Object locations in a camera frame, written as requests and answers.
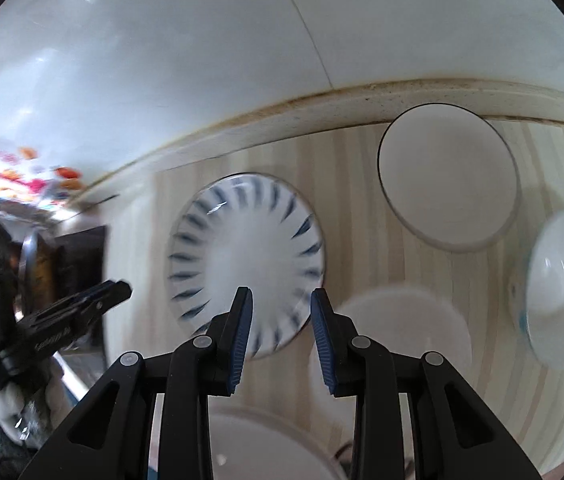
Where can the colourful wall stickers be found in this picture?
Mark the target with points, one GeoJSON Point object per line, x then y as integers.
{"type": "Point", "coordinates": [27, 180]}

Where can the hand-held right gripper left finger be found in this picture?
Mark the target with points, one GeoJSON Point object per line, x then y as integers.
{"type": "Point", "coordinates": [242, 340]}

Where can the striped cat tablecloth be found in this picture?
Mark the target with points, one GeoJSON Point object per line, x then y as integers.
{"type": "Point", "coordinates": [352, 160]}

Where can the white bowl blue pattern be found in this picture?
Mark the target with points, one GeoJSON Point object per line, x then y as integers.
{"type": "Point", "coordinates": [557, 280]}

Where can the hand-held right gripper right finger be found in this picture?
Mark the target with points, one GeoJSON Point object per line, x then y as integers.
{"type": "Point", "coordinates": [323, 345]}

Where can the white bowl dark rim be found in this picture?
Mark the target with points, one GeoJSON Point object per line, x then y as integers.
{"type": "Point", "coordinates": [442, 175]}

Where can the blue striped white plate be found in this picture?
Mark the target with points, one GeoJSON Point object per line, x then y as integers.
{"type": "Point", "coordinates": [242, 240]}

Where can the person's left hand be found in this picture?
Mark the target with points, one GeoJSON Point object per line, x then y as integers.
{"type": "Point", "coordinates": [9, 410]}

